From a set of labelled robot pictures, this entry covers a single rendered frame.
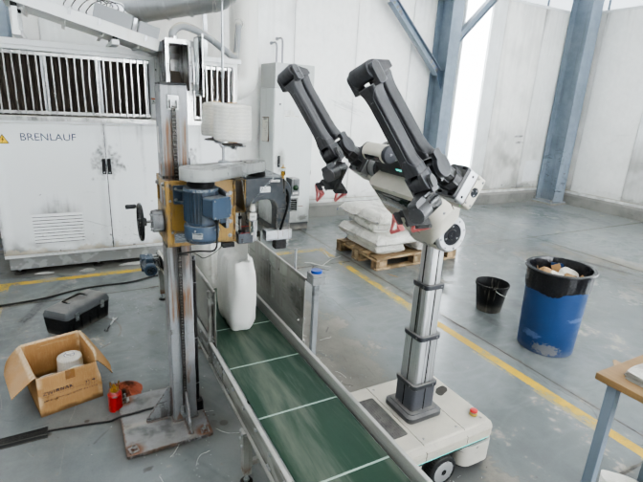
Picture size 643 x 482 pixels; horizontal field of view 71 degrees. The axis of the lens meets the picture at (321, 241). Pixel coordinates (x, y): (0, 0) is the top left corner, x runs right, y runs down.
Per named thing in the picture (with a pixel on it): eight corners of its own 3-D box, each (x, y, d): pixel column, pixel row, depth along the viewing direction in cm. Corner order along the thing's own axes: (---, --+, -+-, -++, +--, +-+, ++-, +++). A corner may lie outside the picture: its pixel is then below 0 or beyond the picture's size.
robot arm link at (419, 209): (433, 171, 143) (411, 179, 150) (415, 186, 136) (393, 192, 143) (448, 205, 146) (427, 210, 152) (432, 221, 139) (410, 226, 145)
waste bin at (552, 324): (593, 352, 346) (614, 273, 327) (550, 367, 322) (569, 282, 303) (539, 324, 386) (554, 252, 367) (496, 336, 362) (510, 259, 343)
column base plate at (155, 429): (213, 434, 240) (212, 402, 234) (126, 460, 220) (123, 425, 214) (191, 383, 282) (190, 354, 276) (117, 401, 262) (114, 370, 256)
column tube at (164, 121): (197, 415, 251) (187, 85, 201) (174, 422, 246) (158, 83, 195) (192, 404, 261) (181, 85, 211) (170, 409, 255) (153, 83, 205)
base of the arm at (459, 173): (454, 164, 163) (437, 194, 163) (440, 154, 158) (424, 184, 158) (472, 168, 155) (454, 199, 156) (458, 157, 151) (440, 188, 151)
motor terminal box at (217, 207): (232, 222, 198) (231, 196, 195) (214, 226, 190) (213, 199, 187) (219, 218, 203) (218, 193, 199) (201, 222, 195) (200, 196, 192)
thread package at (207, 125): (234, 138, 219) (234, 101, 214) (205, 138, 212) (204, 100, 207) (226, 135, 231) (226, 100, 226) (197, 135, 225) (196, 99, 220)
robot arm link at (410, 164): (378, 56, 134) (352, 73, 142) (368, 62, 130) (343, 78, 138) (442, 182, 145) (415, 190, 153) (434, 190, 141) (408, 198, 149)
